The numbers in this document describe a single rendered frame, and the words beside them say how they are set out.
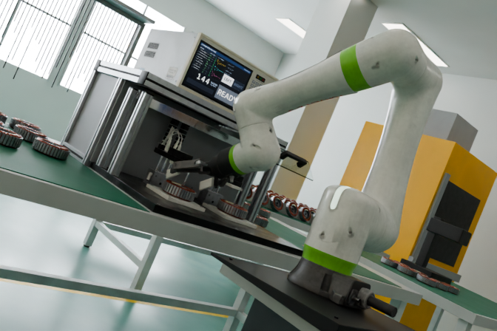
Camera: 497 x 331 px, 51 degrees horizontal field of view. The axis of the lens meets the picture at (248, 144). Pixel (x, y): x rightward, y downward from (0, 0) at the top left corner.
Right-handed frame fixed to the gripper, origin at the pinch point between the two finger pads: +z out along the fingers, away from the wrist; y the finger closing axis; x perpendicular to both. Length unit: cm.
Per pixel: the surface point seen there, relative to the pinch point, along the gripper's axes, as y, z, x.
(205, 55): -3.5, -9.0, 42.7
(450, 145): 345, 63, 154
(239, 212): 22.9, -1.9, -5.6
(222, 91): 8.9, -4.6, 35.5
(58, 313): 16, 110, -34
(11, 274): -16, 91, -24
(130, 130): -20.7, 3.5, 11.3
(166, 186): -6.1, 1.9, -3.7
